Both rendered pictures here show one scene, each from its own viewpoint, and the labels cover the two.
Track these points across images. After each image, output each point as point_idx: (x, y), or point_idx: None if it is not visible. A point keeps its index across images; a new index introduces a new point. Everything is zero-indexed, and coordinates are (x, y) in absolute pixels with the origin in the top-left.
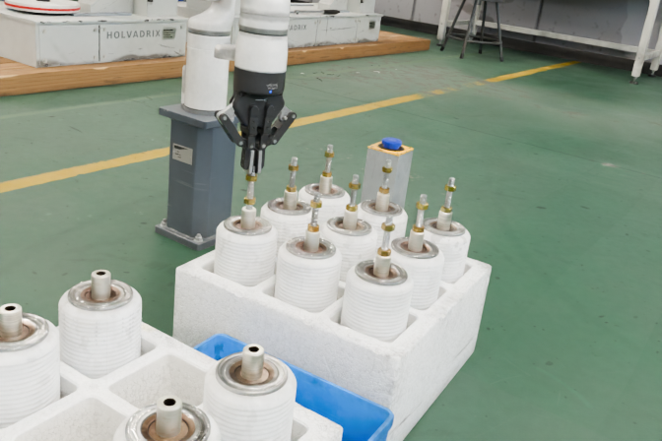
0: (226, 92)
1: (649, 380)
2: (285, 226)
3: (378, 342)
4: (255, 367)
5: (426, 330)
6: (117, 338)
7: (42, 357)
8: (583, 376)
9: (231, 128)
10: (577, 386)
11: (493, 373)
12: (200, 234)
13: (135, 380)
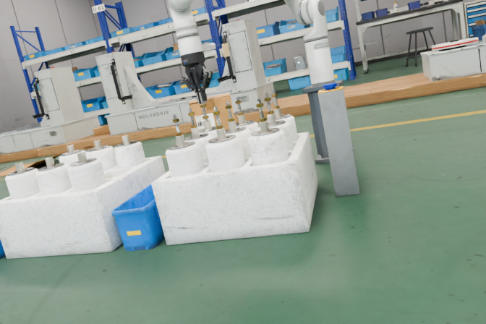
0: (325, 71)
1: (372, 299)
2: None
3: (163, 177)
4: (78, 158)
5: (184, 178)
6: (118, 157)
7: (92, 155)
8: (331, 270)
9: (186, 82)
10: (311, 270)
11: (288, 243)
12: (319, 155)
13: (121, 173)
